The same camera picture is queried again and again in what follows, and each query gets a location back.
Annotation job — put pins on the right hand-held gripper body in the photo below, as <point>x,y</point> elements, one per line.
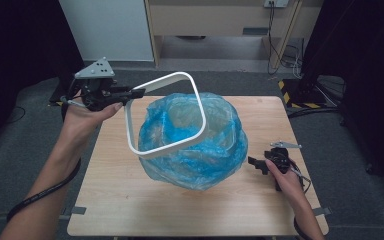
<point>280,158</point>

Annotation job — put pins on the grey tape piece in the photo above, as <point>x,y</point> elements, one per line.
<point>79,210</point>
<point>321,211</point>

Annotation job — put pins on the person's right hand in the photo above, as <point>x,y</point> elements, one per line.
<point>288,188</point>

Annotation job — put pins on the white panel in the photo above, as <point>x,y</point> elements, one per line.
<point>110,30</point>

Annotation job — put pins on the grey power outlet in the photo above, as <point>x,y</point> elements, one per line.
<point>276,2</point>

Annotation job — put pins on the person's left hand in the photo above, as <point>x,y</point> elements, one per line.
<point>83,123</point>

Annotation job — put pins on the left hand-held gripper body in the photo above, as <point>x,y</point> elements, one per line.
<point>95,93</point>

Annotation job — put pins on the black curtain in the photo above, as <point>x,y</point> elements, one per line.
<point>376,66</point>
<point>16,50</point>

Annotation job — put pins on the blue plastic bag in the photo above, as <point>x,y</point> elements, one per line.
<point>196,170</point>

